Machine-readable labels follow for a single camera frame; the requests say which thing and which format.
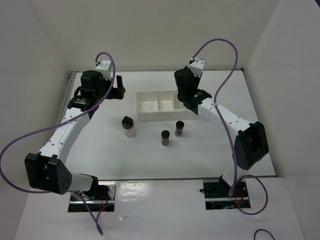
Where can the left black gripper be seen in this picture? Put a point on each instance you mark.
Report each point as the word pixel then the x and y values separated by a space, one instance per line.
pixel 117 93

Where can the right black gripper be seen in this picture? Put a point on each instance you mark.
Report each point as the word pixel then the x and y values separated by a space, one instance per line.
pixel 197 79

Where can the white bottle black cap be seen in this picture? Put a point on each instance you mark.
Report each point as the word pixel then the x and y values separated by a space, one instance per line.
pixel 128 126

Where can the spice jar black lid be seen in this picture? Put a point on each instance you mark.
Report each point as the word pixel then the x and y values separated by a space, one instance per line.
pixel 165 137
pixel 179 126

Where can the glass oil bottle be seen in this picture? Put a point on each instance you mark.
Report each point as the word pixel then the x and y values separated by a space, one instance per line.
pixel 179 106
pixel 177 103

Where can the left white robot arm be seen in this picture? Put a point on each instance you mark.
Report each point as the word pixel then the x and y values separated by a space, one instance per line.
pixel 46 170

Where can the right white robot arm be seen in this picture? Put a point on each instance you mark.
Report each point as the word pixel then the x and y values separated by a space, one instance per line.
pixel 248 140

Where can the white three-compartment tray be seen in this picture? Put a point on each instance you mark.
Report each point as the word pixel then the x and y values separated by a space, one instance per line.
pixel 159 106

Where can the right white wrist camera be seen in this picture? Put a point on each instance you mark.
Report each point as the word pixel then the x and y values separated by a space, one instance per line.
pixel 196 65

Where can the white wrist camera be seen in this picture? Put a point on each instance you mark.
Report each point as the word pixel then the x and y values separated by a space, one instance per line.
pixel 196 65
pixel 104 67

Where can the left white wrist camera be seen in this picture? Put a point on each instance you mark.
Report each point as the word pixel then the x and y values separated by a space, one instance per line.
pixel 104 67

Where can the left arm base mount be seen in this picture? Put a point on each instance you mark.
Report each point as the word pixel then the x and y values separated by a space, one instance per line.
pixel 103 200

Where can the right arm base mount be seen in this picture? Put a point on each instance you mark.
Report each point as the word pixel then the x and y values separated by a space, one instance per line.
pixel 216 195

